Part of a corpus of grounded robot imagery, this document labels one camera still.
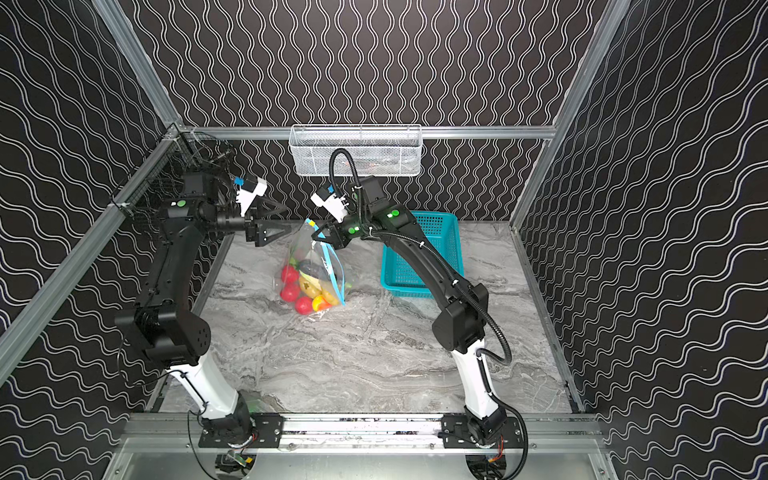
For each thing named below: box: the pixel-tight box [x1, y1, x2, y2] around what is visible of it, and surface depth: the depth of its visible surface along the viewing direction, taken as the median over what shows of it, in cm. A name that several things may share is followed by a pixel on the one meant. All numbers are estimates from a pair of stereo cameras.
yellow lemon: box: [298, 270, 322, 299], surface depth 92 cm
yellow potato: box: [321, 288, 339, 306], surface depth 89 cm
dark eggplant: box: [299, 259, 329, 277], surface depth 84 cm
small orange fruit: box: [312, 295, 332, 312], surface depth 92 cm
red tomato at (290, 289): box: [280, 278, 301, 303], surface depth 91 cm
